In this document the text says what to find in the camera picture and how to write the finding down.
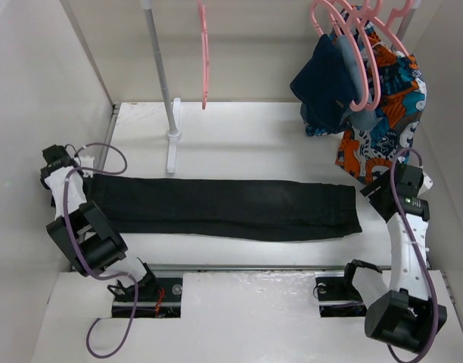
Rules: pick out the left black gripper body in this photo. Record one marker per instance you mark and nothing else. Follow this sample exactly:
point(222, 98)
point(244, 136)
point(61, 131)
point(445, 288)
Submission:
point(87, 184)

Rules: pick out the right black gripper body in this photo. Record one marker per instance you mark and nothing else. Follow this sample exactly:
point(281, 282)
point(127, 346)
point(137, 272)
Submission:
point(376, 197)

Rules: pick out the black trousers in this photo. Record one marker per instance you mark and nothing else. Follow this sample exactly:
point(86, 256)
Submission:
point(263, 210)

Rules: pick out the pink hanger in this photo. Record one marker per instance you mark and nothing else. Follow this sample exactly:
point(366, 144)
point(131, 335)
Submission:
point(332, 13)
point(205, 52)
point(388, 27)
point(373, 56)

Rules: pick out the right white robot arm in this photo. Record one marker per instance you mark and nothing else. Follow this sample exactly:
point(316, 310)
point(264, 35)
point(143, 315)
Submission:
point(400, 313)

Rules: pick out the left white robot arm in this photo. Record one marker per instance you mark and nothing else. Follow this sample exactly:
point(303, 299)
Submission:
point(81, 230)

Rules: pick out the pink hanger back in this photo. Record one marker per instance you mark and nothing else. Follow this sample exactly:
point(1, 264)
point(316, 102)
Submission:
point(388, 27)

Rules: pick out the pink hanger front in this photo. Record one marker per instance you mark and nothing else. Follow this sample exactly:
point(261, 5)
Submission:
point(332, 13)

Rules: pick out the grey blue garment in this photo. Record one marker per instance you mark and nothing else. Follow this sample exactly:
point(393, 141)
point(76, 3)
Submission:
point(363, 120)

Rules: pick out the colourful patterned shorts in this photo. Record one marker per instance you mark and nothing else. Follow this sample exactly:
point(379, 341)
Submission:
point(365, 155)

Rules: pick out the white rack base foot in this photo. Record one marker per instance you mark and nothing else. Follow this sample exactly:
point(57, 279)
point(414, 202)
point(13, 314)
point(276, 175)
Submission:
point(173, 140)

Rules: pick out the navy blue shorts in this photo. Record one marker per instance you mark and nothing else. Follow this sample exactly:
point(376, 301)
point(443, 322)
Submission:
point(325, 89)

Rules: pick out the grey rack pole right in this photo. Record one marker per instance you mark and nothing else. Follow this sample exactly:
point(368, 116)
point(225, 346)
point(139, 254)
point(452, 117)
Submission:
point(405, 14)

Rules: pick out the grey rack pole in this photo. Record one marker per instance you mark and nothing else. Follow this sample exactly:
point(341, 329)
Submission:
point(405, 14)
point(149, 16)

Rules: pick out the grey rack pole left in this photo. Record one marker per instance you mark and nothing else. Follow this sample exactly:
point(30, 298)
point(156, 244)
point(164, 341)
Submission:
point(149, 16)

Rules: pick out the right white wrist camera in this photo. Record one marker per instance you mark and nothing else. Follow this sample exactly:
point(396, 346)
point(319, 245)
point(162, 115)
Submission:
point(427, 183)

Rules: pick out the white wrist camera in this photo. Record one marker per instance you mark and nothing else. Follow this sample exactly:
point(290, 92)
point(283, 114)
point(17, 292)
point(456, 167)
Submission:
point(427, 183)
point(86, 161)

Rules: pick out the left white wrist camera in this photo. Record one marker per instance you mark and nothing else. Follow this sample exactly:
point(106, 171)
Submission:
point(86, 161)

